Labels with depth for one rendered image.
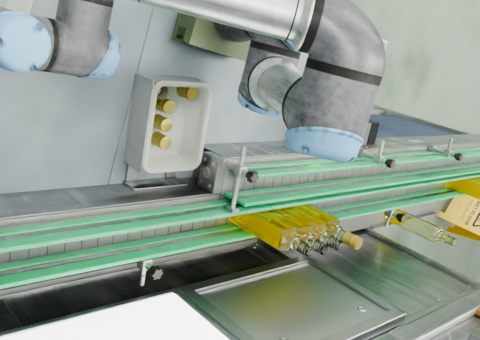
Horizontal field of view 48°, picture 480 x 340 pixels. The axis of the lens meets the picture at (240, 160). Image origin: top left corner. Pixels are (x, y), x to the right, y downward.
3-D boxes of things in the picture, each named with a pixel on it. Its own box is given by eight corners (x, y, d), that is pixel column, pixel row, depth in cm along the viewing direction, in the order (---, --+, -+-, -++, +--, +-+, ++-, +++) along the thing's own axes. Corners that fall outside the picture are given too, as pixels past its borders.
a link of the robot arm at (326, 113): (293, 50, 130) (397, 81, 78) (277, 111, 133) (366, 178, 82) (245, 38, 127) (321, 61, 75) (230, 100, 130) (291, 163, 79)
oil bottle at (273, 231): (228, 221, 147) (285, 255, 133) (232, 201, 146) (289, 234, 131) (243, 218, 151) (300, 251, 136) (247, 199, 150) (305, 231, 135)
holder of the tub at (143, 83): (121, 182, 136) (137, 193, 131) (134, 73, 129) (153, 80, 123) (176, 177, 147) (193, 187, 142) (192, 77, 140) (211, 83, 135)
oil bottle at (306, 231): (243, 220, 151) (300, 253, 137) (248, 201, 150) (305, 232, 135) (258, 218, 155) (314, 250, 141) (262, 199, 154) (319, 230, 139)
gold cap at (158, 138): (151, 131, 135) (161, 136, 132) (163, 131, 137) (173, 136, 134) (149, 145, 136) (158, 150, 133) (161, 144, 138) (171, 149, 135)
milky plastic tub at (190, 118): (123, 163, 134) (142, 174, 128) (135, 72, 128) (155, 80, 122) (181, 159, 146) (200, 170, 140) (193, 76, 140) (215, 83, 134)
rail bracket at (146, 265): (116, 271, 128) (146, 298, 118) (119, 244, 126) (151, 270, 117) (131, 267, 130) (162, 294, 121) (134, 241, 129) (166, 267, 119)
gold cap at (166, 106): (154, 95, 132) (164, 99, 129) (166, 96, 134) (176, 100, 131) (152, 109, 133) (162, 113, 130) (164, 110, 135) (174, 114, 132)
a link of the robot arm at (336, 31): (417, 2, 75) (61, -95, 70) (393, 80, 77) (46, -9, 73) (391, 5, 86) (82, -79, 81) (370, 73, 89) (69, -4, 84)
